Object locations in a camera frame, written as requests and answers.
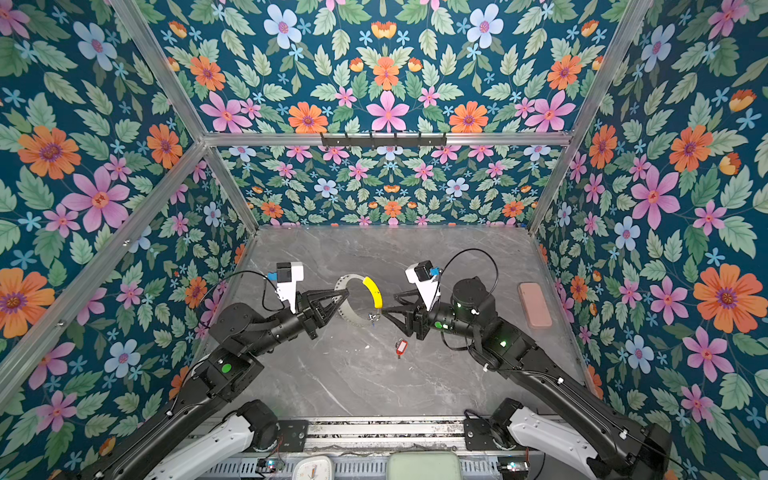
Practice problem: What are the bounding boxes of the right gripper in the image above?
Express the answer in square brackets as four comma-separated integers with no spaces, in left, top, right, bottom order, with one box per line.
[382,288,482,345]

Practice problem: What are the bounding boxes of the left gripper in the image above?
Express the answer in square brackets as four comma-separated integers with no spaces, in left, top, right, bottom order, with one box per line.
[244,285,349,360]

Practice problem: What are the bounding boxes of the red key tag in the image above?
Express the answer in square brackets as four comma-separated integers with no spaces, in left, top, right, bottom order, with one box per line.
[395,340,408,359]

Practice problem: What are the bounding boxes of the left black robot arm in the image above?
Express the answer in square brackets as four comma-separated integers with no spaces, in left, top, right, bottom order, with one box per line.
[60,288,349,479]

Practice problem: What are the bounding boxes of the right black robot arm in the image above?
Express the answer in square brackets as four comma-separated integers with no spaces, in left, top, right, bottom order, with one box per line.
[381,277,672,479]

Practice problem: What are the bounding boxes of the pink eraser case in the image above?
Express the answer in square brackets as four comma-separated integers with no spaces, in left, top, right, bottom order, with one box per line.
[518,282,553,329]

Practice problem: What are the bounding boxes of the pale green box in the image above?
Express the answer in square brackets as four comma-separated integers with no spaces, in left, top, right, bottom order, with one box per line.
[386,451,462,480]

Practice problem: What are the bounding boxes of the white clock at front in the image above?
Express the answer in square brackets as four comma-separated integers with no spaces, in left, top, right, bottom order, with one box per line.
[291,456,335,480]

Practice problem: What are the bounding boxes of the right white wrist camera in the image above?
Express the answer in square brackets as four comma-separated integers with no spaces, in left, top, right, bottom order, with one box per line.
[405,260,441,311]

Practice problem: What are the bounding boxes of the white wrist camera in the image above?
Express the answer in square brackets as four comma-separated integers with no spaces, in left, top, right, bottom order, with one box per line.
[267,262,304,313]
[405,260,441,311]

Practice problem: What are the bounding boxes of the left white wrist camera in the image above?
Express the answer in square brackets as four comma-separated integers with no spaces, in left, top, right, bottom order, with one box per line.
[267,262,304,313]

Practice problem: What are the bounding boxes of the aluminium front rail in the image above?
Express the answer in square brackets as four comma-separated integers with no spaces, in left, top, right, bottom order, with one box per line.
[134,415,631,457]

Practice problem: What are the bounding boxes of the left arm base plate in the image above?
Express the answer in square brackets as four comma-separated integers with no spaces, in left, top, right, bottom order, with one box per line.
[267,419,310,454]

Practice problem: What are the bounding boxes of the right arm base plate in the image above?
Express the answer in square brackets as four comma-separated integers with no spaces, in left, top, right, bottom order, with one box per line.
[463,417,530,453]

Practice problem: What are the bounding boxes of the black hook rail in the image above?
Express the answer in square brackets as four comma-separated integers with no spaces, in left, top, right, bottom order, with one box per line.
[320,133,448,148]

